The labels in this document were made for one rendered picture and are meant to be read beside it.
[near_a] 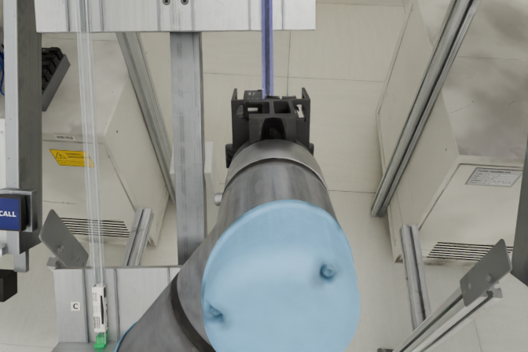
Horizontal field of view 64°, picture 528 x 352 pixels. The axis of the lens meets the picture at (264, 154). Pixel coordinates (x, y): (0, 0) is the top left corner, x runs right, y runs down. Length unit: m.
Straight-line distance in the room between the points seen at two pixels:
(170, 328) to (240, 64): 1.83
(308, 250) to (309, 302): 0.02
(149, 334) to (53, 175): 0.93
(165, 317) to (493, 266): 0.56
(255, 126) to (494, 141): 0.76
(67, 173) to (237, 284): 0.98
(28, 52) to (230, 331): 0.60
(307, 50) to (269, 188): 1.89
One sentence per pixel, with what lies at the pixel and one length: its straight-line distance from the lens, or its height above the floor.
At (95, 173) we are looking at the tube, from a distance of 0.56.
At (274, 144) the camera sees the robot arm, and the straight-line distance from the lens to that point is 0.30.
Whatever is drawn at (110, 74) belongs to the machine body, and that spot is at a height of 0.62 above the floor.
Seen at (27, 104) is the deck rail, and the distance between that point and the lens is 0.73.
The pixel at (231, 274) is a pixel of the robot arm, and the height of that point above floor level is 1.14.
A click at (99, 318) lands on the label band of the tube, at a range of 0.62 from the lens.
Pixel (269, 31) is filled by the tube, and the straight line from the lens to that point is 0.53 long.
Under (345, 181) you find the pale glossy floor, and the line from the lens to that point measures 1.61.
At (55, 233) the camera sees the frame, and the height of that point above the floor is 0.73.
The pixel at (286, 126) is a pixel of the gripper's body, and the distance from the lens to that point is 0.32.
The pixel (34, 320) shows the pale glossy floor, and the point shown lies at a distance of 1.53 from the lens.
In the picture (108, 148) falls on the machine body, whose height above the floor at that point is 0.57.
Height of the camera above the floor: 1.31
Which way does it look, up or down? 53 degrees down
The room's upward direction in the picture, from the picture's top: straight up
